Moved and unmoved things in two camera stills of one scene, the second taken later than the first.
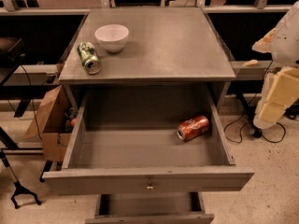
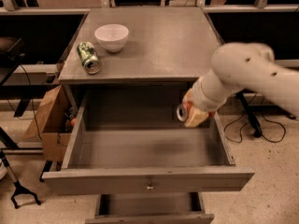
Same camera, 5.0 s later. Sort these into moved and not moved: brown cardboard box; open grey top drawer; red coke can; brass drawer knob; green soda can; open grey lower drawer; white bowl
Moved: red coke can
Not moved: open grey top drawer; green soda can; open grey lower drawer; brass drawer knob; white bowl; brown cardboard box
